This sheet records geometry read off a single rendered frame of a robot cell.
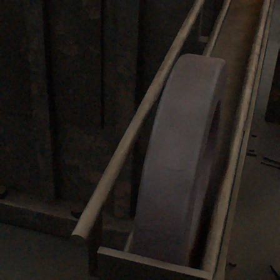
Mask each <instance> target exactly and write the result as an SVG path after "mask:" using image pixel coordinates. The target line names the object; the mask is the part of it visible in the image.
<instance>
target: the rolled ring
mask: <svg viewBox="0 0 280 280"><path fill-rule="evenodd" d="M227 76H228V69H227V65H226V62H225V60H223V59H221V58H217V57H209V56H202V55H197V54H196V55H193V54H185V55H182V56H180V57H179V59H178V60H177V63H176V64H175V66H174V67H173V69H172V71H171V73H170V75H169V77H168V79H167V82H166V84H165V87H164V89H163V92H162V97H161V100H160V102H159V106H158V109H157V112H156V116H155V118H154V122H153V125H152V129H151V134H150V137H149V144H148V147H147V153H146V157H145V161H144V166H143V169H142V176H141V182H140V185H139V192H138V197H137V204H136V212H135V223H134V234H133V242H132V253H133V254H137V255H140V256H145V257H149V258H153V259H157V260H160V261H165V262H168V263H173V264H177V265H180V266H185V267H188V268H192V266H193V262H194V258H195V255H196V251H197V248H198V242H199V238H200V235H201V230H202V226H203V222H204V217H205V213H206V212H205V210H206V205H207V201H208V196H209V191H210V187H211V181H212V178H213V171H214V166H215V162H216V155H217V151H218V145H219V135H220V130H221V123H222V118H223V111H224V102H225V97H226V85H227Z"/></svg>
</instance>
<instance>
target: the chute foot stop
mask: <svg viewBox="0 0 280 280"><path fill-rule="evenodd" d="M97 268H98V280H213V275H214V274H213V273H212V272H207V271H203V270H200V269H193V268H190V267H185V266H180V265H177V264H173V263H170V262H165V261H160V260H157V259H153V258H150V257H145V256H140V255H137V254H133V253H127V252H122V251H118V250H115V249H110V248H107V247H102V246H100V247H99V249H98V251H97Z"/></svg>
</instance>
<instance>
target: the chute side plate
mask: <svg viewBox="0 0 280 280"><path fill-rule="evenodd" d="M273 6H274V0H271V2H270V5H269V11H268V14H267V20H266V28H265V32H264V37H263V38H264V41H263V44H262V49H261V52H260V55H259V61H258V65H257V69H256V75H255V79H254V84H253V88H252V94H251V99H250V103H249V109H248V114H247V125H246V130H245V134H244V136H243V139H242V144H241V150H240V153H239V158H238V162H237V168H236V173H235V177H234V185H233V189H232V194H231V199H230V203H229V209H228V212H227V218H226V223H225V227H224V232H223V236H222V241H221V250H220V253H219V259H218V262H217V268H216V272H217V274H216V280H223V273H224V267H225V263H226V257H227V254H228V247H229V241H230V238H231V231H232V228H233V222H234V212H235V209H236V203H237V199H238V193H239V187H240V183H241V177H242V173H243V167H244V161H245V157H246V151H247V148H248V139H249V132H250V128H251V123H252V118H253V112H254V107H255V102H256V97H257V93H258V87H259V81H260V77H261V71H262V67H263V61H264V52H265V48H266V41H267V38H268V32H269V26H270V22H271V16H272V12H273Z"/></svg>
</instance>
